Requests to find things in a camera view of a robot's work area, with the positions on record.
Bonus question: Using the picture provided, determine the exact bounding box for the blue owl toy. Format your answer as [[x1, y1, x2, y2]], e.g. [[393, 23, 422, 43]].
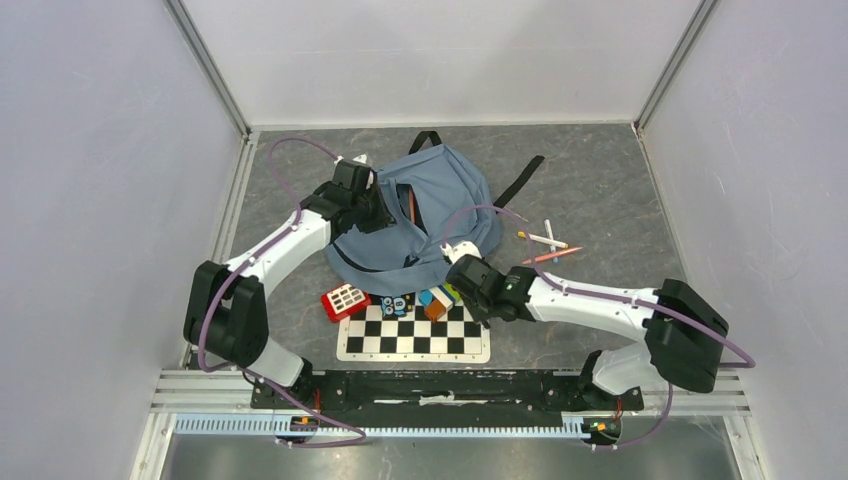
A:
[[380, 293, 416, 320]]

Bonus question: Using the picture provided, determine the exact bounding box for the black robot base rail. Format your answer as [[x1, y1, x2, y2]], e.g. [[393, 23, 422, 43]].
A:
[[245, 369, 644, 448]]

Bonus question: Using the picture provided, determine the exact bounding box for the orange yellow marker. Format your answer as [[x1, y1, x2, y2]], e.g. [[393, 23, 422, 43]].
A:
[[517, 231, 569, 249]]

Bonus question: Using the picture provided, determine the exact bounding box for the white blue marker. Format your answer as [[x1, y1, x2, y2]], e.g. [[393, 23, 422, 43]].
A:
[[543, 218, 559, 264]]

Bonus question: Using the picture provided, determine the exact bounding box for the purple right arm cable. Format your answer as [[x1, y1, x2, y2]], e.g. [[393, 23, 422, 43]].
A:
[[441, 204, 757, 452]]

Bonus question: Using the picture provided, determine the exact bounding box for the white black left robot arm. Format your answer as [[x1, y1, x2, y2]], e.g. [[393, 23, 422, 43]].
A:
[[183, 155, 392, 408]]

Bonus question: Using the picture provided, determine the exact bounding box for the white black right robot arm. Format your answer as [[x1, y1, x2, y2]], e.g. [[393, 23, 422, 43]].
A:
[[447, 255, 729, 408]]

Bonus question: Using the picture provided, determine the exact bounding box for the black white chess mat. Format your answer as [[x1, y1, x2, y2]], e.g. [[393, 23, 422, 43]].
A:
[[336, 295, 491, 364]]

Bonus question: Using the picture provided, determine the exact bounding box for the red toy block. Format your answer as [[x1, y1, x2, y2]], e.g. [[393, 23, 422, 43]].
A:
[[320, 283, 371, 323]]

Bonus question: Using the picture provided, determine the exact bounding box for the blue grey backpack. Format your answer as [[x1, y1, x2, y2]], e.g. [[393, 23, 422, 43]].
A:
[[324, 131, 544, 296]]

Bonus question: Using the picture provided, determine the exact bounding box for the multicolour toy brick stack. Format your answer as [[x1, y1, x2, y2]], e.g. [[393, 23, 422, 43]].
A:
[[418, 283, 461, 322]]

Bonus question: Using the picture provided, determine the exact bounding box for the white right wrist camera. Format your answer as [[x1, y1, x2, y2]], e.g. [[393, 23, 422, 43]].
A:
[[440, 240, 482, 265]]

